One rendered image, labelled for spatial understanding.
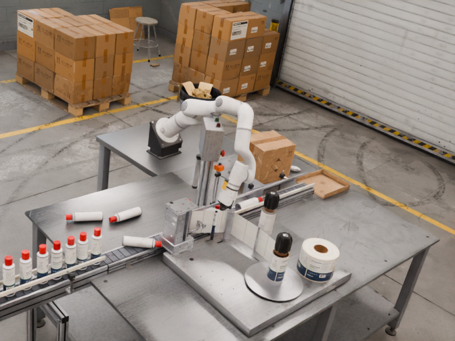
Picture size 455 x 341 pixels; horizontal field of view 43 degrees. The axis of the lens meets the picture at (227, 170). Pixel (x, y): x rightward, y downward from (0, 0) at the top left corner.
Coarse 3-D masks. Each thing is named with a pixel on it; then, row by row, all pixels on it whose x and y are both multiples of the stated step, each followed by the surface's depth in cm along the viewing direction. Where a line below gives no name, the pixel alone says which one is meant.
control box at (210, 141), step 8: (208, 120) 319; (208, 128) 311; (216, 128) 312; (200, 136) 326; (208, 136) 311; (216, 136) 311; (200, 144) 324; (208, 144) 313; (216, 144) 314; (200, 152) 321; (208, 152) 315; (216, 152) 316; (208, 160) 318; (216, 160) 318
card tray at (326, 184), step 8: (304, 176) 415; (312, 176) 423; (320, 176) 425; (328, 176) 426; (336, 176) 421; (320, 184) 414; (328, 184) 416; (336, 184) 418; (344, 184) 418; (320, 192) 403; (328, 192) 397; (336, 192) 404
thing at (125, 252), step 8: (304, 184) 400; (280, 192) 384; (232, 208) 356; (256, 208) 361; (120, 248) 303; (128, 248) 304; (136, 248) 305; (144, 248) 306; (112, 256) 296; (120, 256) 297; (128, 256) 299
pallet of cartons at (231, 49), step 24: (216, 0) 763; (240, 0) 789; (192, 24) 711; (216, 24) 688; (240, 24) 689; (264, 24) 727; (192, 48) 723; (216, 48) 698; (240, 48) 709; (264, 48) 750; (192, 72) 734; (216, 72) 708; (240, 72) 733; (264, 72) 775; (240, 96) 757; (264, 96) 803
